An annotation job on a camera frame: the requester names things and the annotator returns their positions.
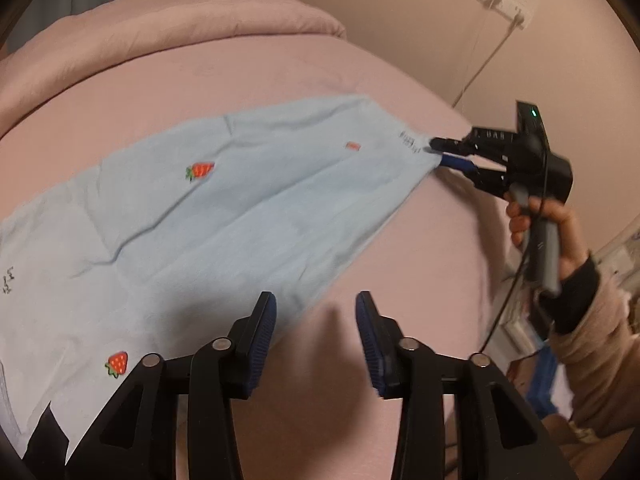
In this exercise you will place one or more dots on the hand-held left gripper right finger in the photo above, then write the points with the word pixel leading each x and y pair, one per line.
pixel 369 340

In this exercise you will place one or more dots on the person's right hand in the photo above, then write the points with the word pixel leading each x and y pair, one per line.
pixel 567 240

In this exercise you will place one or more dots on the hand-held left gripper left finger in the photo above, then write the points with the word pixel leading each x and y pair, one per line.
pixel 262 332

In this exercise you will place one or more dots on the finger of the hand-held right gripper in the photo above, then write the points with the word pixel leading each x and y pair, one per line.
pixel 452 145
pixel 457 162

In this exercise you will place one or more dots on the person's right forearm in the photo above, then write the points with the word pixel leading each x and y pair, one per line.
pixel 595 350

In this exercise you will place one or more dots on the pink duvet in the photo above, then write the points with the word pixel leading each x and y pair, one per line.
pixel 175 25

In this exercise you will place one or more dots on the blue box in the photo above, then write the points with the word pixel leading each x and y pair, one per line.
pixel 542 377

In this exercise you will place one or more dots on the light blue strawberry pants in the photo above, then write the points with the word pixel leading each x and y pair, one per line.
pixel 225 210

